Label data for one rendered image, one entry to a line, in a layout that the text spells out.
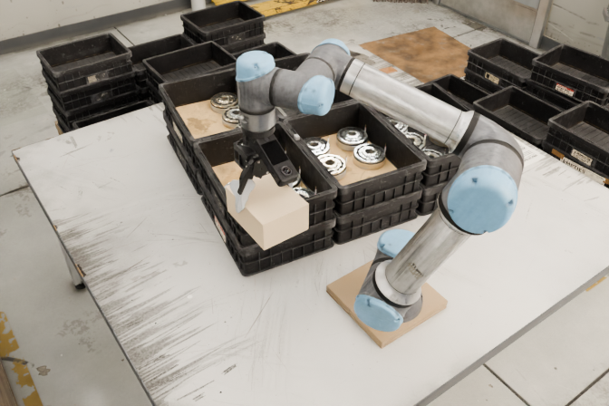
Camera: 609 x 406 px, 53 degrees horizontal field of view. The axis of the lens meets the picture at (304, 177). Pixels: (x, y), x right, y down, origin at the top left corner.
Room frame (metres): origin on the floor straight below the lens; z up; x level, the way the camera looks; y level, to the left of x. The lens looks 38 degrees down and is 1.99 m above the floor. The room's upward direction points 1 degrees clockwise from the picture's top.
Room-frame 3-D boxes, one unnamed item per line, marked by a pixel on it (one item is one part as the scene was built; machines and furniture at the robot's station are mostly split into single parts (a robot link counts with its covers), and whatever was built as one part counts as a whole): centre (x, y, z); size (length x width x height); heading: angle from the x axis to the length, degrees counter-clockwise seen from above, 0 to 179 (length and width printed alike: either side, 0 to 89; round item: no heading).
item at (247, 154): (1.07, 0.10, 1.24); 0.09 x 0.08 x 0.12; 36
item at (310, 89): (1.05, 0.00, 1.40); 0.11 x 0.11 x 0.08; 68
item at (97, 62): (2.81, 1.13, 0.37); 0.40 x 0.30 x 0.45; 126
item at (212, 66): (2.72, 0.57, 0.37); 0.40 x 0.30 x 0.45; 126
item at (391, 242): (1.07, -0.24, 0.89); 0.13 x 0.12 x 0.14; 158
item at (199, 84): (1.77, 0.30, 0.87); 0.40 x 0.30 x 0.11; 26
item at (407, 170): (1.55, -0.14, 0.92); 0.40 x 0.30 x 0.02; 26
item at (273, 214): (1.05, 0.09, 1.08); 0.16 x 0.12 x 0.07; 36
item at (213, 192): (1.41, 0.12, 0.87); 0.40 x 0.30 x 0.11; 26
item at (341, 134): (1.68, -0.16, 0.86); 0.10 x 0.10 x 0.01
